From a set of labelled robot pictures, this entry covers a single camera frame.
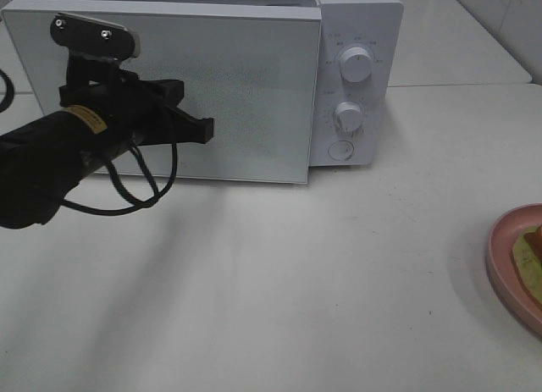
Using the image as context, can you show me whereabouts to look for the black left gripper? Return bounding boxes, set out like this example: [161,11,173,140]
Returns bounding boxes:
[59,53,214,146]

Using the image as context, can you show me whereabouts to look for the white microwave door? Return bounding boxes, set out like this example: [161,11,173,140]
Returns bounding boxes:
[2,0,321,183]

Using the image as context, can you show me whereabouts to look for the round door release button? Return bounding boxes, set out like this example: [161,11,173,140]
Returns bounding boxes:
[328,140,354,161]

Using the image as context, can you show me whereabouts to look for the white microwave knob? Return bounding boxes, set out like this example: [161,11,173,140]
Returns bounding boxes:
[339,46,373,83]
[334,102,363,133]

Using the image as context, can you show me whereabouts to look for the pink round plate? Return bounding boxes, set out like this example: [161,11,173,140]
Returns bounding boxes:
[485,203,541,338]

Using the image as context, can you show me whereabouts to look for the white bread sandwich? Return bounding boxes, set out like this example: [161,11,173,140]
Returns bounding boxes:
[512,225,541,306]

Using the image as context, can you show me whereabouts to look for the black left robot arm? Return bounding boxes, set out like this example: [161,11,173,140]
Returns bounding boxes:
[1,53,214,229]

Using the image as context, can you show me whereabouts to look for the white microwave oven body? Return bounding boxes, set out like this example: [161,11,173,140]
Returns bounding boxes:
[4,0,403,171]

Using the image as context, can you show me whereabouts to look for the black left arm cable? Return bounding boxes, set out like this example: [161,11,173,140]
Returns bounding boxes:
[61,133,179,218]

